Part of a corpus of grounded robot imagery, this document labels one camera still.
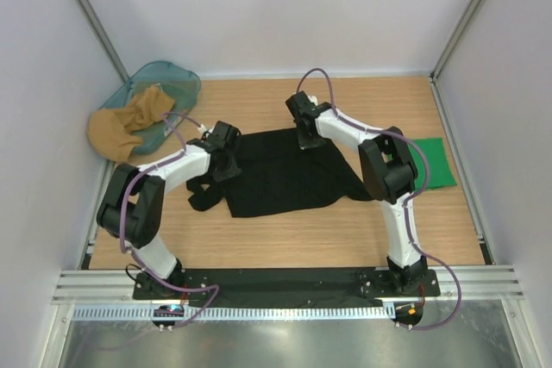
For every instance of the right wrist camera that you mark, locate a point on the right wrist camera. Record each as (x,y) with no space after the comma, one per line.
(314,98)

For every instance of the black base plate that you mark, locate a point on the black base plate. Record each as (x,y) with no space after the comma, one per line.
(307,288)

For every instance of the tan tank top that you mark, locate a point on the tan tank top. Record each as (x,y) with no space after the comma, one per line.
(111,131)

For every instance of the black tank top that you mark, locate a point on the black tank top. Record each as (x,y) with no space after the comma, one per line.
(277,176)

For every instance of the green tank top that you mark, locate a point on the green tank top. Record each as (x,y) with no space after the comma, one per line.
(440,172)

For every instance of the white slotted cable duct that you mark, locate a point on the white slotted cable duct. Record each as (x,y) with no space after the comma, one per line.
(173,313)

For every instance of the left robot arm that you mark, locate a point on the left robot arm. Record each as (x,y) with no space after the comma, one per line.
(132,205)

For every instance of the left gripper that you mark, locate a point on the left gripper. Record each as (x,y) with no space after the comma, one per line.
(233,171)

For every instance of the blue plastic basket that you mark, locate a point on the blue plastic basket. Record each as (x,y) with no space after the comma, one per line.
(181,85)

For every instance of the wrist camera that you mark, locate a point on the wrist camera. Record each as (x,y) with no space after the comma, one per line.
(202,129)
(314,98)

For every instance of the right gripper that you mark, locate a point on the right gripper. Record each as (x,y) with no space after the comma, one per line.
(304,143)

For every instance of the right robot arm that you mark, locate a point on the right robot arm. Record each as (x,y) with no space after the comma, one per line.
(388,173)

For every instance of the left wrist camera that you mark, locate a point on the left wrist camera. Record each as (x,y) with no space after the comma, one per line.
(202,129)

